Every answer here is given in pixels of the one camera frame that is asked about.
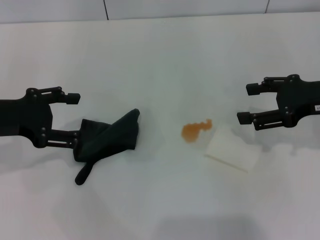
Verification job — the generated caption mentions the orange liquid stain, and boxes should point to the orange liquid stain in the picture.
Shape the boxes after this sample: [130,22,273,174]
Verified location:
[181,118,214,144]

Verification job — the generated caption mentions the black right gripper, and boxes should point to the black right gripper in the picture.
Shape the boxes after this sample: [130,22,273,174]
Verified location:
[236,74,320,131]

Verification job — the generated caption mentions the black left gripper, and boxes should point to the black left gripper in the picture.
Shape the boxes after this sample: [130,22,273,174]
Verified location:
[0,86,82,151]

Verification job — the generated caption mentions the dark rag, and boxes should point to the dark rag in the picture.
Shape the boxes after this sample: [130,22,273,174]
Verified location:
[72,108,141,186]

